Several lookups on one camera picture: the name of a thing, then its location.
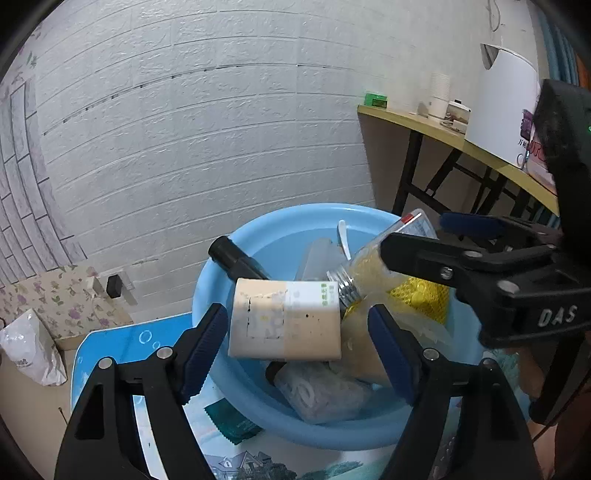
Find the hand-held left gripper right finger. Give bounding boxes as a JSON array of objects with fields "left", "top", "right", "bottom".
[{"left": 367, "top": 304, "right": 546, "bottom": 480}]

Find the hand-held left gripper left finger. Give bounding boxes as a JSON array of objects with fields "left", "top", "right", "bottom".
[{"left": 54, "top": 302, "right": 230, "bottom": 480}]

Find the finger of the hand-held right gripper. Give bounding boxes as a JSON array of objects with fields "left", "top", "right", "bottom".
[
  {"left": 438, "top": 211, "right": 563, "bottom": 251},
  {"left": 379, "top": 232, "right": 560, "bottom": 306}
]

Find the clear box of toothpicks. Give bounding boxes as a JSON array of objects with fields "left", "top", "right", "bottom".
[{"left": 295, "top": 237, "right": 398, "bottom": 386}]

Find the yellow mesh bag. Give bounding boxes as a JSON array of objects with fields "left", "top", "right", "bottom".
[{"left": 388, "top": 277, "right": 451, "bottom": 326}]

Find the bag of cotton swabs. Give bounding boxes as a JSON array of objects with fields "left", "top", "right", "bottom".
[{"left": 327, "top": 209, "right": 439, "bottom": 305}]

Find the clear box of floss picks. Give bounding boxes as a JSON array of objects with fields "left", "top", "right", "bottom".
[{"left": 270, "top": 362, "right": 375, "bottom": 425}]

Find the beige and white pack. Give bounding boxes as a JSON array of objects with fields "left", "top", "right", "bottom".
[{"left": 228, "top": 278, "right": 343, "bottom": 362}]

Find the black bottle with green label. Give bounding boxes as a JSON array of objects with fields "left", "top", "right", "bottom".
[{"left": 208, "top": 235, "right": 273, "bottom": 282}]

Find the blue plastic basin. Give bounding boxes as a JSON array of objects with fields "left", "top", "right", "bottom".
[{"left": 191, "top": 203, "right": 497, "bottom": 450}]

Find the person's right forearm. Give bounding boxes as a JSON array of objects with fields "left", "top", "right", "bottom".
[{"left": 549, "top": 406, "right": 591, "bottom": 480}]

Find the blue printed desktop table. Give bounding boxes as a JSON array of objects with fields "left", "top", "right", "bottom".
[{"left": 69, "top": 311, "right": 532, "bottom": 480}]

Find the dark green sachet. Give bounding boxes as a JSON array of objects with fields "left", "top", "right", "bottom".
[{"left": 205, "top": 401, "right": 263, "bottom": 445}]

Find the wooden side table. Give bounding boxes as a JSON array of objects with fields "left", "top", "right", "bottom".
[{"left": 358, "top": 104, "right": 561, "bottom": 222}]

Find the white appliance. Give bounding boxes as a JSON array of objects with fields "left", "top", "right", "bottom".
[{"left": 464, "top": 44, "right": 541, "bottom": 168}]

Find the white cup stack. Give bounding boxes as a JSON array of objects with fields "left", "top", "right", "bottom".
[{"left": 427, "top": 71, "right": 451, "bottom": 120}]

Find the blue and orange curtain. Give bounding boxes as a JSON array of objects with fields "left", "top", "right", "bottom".
[{"left": 538, "top": 0, "right": 591, "bottom": 88}]

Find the white plastic bag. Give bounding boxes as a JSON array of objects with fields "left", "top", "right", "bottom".
[{"left": 0, "top": 308, "right": 68, "bottom": 387}]

